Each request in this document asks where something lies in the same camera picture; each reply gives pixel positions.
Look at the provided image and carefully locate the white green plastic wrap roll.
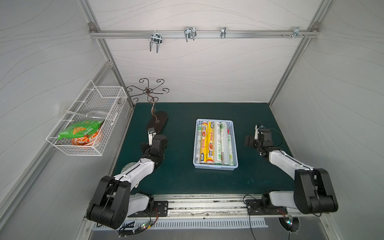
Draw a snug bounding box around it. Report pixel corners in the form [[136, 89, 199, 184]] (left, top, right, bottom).
[[228, 129, 235, 166]]

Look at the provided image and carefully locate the yellow PE wrap roll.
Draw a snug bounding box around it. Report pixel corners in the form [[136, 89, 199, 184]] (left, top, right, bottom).
[[200, 121, 208, 164]]

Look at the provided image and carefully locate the silver green grape wrap roll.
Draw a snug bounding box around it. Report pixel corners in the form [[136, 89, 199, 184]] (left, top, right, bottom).
[[214, 121, 222, 165]]

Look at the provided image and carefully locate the white translucent wrap roll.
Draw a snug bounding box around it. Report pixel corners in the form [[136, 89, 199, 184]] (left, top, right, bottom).
[[195, 124, 202, 164]]

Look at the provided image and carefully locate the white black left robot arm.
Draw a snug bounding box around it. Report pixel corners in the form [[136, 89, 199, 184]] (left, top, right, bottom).
[[86, 135, 168, 230]]

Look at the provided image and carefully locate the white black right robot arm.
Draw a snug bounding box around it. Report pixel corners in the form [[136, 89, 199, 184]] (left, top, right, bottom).
[[245, 125, 339, 215]]

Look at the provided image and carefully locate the light blue perforated plastic basket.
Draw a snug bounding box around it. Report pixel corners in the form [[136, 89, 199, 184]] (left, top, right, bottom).
[[193, 119, 239, 171]]

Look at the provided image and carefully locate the brown metal hook stand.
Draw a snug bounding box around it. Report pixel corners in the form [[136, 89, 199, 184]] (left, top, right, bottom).
[[126, 78, 170, 134]]

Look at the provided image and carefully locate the orange snack package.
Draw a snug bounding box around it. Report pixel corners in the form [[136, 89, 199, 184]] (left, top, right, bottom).
[[71, 130, 100, 146]]

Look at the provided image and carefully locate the green snack bag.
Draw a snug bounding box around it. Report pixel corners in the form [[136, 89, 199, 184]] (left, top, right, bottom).
[[58, 120, 104, 141]]

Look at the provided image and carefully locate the double metal hook left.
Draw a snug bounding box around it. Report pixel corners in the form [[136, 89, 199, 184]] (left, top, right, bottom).
[[150, 32, 163, 53]]

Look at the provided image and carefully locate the double metal hook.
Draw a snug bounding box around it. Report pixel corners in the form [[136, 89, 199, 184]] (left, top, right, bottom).
[[150, 32, 163, 53], [184, 27, 197, 42]]

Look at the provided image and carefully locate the single metal hook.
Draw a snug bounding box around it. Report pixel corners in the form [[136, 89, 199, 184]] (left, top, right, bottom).
[[220, 27, 227, 39]]

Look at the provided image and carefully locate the double metal hook middle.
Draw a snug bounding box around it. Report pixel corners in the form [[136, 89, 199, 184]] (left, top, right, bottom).
[[184, 27, 197, 42]]

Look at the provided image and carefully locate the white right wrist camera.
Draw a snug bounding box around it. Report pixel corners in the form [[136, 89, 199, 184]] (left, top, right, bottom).
[[254, 125, 264, 141]]

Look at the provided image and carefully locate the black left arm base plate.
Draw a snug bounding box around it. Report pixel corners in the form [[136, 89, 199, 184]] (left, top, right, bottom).
[[129, 201, 169, 218]]

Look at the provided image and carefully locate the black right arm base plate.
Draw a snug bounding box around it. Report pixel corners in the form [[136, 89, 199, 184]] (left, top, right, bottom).
[[243, 197, 288, 216]]

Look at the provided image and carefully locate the white wire wall basket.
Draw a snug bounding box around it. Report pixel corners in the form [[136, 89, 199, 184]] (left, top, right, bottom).
[[46, 81, 127, 156]]

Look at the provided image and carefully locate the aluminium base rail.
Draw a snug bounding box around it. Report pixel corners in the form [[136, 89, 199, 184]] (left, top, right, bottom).
[[119, 193, 331, 221]]

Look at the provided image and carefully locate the aluminium crossbar rail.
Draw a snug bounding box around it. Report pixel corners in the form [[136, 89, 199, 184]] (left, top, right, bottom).
[[90, 28, 320, 40]]

